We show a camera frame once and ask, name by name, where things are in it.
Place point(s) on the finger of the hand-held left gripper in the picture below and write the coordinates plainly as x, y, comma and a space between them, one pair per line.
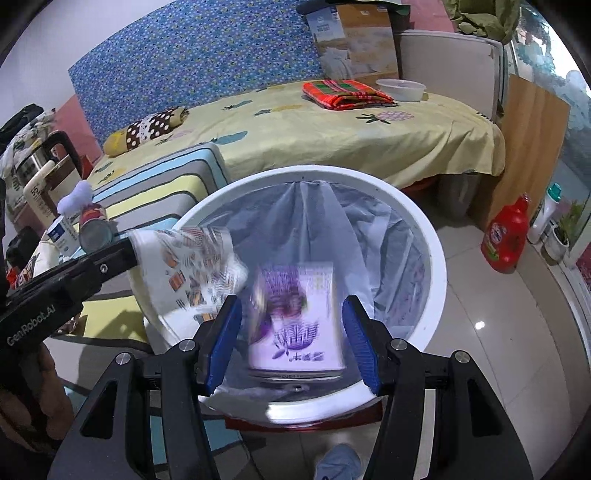
92, 267

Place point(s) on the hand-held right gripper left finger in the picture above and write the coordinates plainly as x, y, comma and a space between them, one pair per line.
226, 341

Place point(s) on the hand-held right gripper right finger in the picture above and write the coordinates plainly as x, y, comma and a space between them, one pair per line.
360, 341

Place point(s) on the purple and white carton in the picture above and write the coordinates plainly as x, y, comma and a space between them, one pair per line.
300, 323

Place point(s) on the white foam fruit net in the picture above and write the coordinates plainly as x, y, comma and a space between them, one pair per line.
76, 197

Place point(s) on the printed white paper bag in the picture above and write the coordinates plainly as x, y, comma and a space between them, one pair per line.
184, 272

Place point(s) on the white round trash bin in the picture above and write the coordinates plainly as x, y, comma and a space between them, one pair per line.
431, 277

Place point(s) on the red labelled can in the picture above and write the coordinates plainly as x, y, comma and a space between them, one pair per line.
94, 228

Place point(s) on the small white and blue box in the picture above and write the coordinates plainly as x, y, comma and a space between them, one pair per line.
62, 235

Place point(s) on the white cup in carton sleeve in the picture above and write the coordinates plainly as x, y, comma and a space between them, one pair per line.
41, 194

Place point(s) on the striped table cloth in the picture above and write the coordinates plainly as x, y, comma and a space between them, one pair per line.
152, 184

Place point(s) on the white floral cloth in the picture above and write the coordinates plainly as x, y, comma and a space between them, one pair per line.
14, 147

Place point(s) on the yellow and brown dotted pillow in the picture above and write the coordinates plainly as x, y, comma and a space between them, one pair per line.
147, 127

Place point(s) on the black bag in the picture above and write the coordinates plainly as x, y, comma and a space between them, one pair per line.
21, 120

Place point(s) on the red detergent bottle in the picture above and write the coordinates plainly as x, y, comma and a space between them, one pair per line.
505, 240

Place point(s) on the yellow pineapple bed sheet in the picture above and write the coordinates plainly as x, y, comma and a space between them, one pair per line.
323, 138

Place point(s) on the white bottle with teal cap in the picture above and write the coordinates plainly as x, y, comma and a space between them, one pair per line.
545, 212

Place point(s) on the small potted plant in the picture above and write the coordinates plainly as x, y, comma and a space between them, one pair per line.
561, 235

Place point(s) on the blue floral headboard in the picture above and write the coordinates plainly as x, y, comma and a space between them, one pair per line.
184, 55

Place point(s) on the red plaid folded cloth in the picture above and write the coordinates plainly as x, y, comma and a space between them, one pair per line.
346, 94

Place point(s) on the white plastic bowl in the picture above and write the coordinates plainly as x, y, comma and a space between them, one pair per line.
400, 90

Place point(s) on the white plastic panel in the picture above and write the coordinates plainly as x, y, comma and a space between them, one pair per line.
448, 60

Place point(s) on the printed cardboard box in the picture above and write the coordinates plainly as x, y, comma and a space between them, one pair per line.
355, 41

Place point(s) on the green cloth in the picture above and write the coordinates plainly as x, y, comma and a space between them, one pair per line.
485, 18

